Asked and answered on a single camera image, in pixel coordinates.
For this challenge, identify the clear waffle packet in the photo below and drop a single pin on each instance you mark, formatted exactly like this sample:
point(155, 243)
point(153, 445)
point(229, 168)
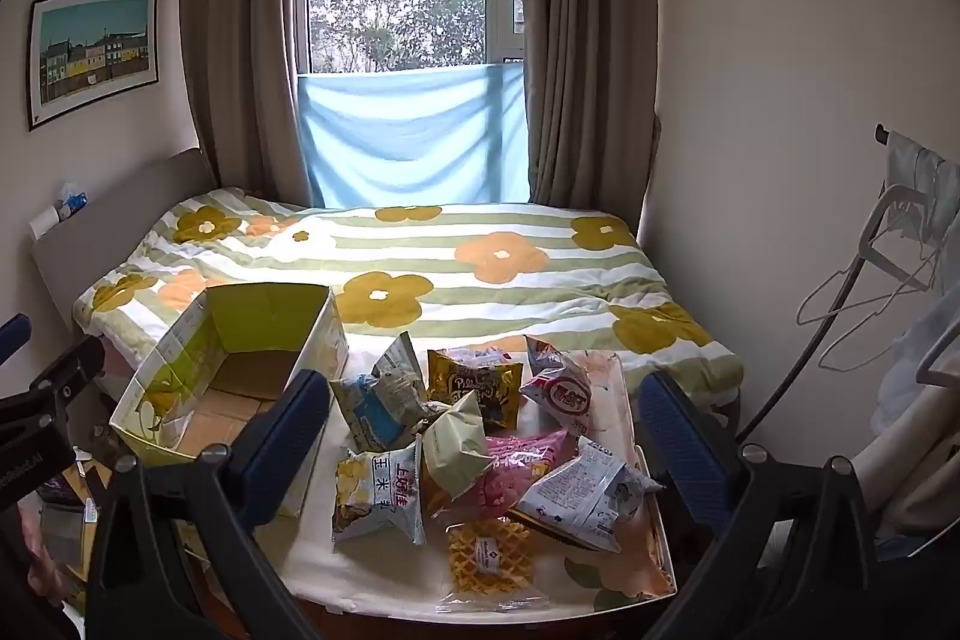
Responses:
point(487, 557)

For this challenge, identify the small white container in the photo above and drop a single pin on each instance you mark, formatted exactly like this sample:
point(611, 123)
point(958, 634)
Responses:
point(45, 224)

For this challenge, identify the framed houses picture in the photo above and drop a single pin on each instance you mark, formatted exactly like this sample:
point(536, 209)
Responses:
point(94, 55)

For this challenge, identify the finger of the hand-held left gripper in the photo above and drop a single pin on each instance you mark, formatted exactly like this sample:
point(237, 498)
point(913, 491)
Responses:
point(64, 370)
point(11, 334)

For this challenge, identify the yellow printed cardboard box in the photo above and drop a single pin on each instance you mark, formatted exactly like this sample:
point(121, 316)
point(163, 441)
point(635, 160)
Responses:
point(247, 325)

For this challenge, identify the grey bed headboard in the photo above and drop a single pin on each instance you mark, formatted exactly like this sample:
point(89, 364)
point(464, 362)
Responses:
point(127, 220)

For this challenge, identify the small blue white packet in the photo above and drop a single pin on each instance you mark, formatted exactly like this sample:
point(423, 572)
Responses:
point(73, 201)

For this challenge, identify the golden yellow snack packet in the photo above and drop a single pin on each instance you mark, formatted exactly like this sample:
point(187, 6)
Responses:
point(472, 381)

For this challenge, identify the pale plain snack packet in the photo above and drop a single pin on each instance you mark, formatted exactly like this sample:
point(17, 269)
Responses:
point(454, 452)

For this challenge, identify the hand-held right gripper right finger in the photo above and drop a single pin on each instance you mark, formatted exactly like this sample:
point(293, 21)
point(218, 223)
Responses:
point(679, 452)

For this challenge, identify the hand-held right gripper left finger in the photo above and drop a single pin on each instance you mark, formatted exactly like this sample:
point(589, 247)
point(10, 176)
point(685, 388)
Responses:
point(289, 437)

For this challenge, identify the brown-grey curtain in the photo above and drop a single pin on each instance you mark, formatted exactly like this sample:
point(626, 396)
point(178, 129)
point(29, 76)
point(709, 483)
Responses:
point(592, 48)
point(240, 48)

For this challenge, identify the light blue cloth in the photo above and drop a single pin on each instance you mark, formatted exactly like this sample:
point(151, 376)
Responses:
point(405, 138)

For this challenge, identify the white blue-print snack packet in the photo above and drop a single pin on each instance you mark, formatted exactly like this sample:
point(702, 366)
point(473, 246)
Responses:
point(585, 497)

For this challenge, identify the pale blue hanging cloth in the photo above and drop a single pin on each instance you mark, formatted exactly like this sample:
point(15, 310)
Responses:
point(915, 370)

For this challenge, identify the white plastic hanger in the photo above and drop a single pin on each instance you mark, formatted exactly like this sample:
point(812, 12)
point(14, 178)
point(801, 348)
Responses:
point(874, 220)

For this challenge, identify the red white snack packet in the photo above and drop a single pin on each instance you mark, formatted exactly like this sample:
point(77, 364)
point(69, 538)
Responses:
point(559, 392)

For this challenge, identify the striped flower-print blanket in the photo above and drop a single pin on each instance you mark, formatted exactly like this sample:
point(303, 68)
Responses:
point(525, 295)

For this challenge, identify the white yellow snack packet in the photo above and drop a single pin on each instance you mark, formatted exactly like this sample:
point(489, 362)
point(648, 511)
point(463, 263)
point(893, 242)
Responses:
point(375, 497)

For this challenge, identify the grey hanging garment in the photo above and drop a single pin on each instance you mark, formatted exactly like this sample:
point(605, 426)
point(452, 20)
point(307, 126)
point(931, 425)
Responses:
point(926, 183)

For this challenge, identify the pink snack packet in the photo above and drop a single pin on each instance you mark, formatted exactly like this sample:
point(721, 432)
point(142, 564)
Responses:
point(517, 471)

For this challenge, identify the grey blue snack packet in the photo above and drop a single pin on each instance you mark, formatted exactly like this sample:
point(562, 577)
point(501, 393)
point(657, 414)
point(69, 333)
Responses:
point(375, 400)

